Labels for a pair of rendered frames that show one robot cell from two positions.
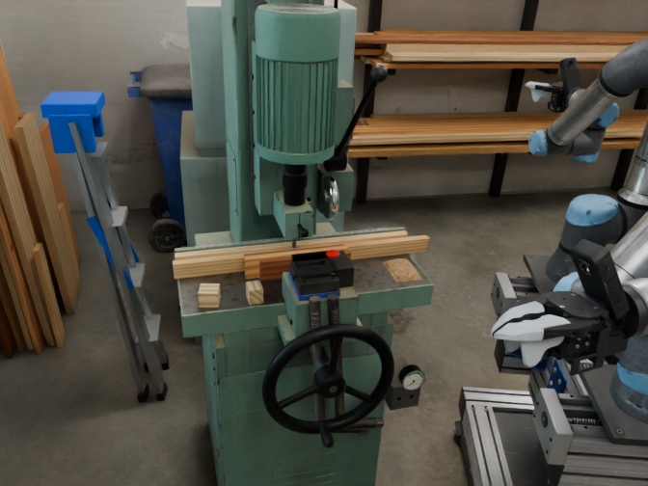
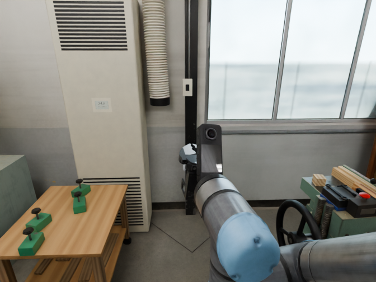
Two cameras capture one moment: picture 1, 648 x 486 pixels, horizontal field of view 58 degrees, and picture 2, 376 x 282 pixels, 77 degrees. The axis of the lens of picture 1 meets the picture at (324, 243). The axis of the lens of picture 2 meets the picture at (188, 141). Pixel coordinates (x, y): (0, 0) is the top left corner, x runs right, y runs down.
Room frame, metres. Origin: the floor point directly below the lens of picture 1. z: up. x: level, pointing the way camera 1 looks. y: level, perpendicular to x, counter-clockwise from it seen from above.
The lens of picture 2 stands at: (0.67, -0.77, 1.45)
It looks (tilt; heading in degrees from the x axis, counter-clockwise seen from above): 21 degrees down; 100
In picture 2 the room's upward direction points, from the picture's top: straight up
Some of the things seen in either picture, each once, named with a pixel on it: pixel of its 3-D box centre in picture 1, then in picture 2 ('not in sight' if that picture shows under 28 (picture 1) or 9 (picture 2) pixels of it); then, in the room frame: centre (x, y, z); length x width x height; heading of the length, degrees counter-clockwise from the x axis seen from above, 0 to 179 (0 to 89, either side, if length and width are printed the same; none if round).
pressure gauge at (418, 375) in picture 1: (410, 379); not in sight; (1.14, -0.24, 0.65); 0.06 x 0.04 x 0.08; 107
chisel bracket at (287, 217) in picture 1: (293, 215); not in sight; (1.28, 0.08, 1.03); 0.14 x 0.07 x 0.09; 17
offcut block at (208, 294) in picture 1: (209, 295); (319, 179); (1.08, 0.25, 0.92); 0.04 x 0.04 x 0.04; 4
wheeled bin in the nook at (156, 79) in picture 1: (197, 156); not in sight; (3.11, 0.74, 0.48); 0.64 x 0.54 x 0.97; 105
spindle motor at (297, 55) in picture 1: (296, 85); not in sight; (1.26, 0.07, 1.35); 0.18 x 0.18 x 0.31
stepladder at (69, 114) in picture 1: (116, 258); not in sight; (1.79, 0.74, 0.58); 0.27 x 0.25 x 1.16; 101
